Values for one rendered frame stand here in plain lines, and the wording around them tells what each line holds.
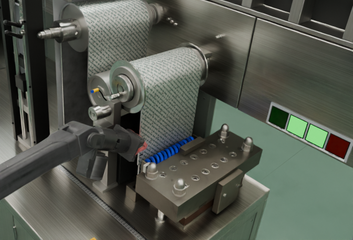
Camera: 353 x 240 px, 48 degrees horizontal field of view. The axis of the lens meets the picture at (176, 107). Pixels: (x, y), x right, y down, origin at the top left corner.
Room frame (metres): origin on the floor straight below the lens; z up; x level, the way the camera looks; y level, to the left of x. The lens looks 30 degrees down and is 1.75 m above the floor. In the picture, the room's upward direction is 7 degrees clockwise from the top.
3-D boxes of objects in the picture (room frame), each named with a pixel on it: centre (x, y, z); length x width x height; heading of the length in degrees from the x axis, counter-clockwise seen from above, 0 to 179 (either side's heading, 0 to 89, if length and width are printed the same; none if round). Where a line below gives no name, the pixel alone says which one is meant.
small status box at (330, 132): (0.95, -0.37, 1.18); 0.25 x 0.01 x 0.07; 50
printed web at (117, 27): (1.13, 0.16, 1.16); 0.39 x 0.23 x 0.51; 50
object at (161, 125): (1.01, 0.02, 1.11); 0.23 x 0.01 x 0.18; 140
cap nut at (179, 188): (0.81, -0.03, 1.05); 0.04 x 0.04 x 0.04
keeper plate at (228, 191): (0.91, -0.18, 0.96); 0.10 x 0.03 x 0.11; 140
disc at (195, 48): (1.15, -0.02, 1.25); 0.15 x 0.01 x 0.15; 50
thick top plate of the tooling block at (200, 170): (0.96, -0.10, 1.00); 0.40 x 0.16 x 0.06; 140
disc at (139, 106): (0.95, 0.14, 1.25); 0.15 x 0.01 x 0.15; 50
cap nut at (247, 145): (1.06, -0.24, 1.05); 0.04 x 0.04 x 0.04
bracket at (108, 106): (0.95, 0.19, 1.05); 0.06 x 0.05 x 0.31; 140
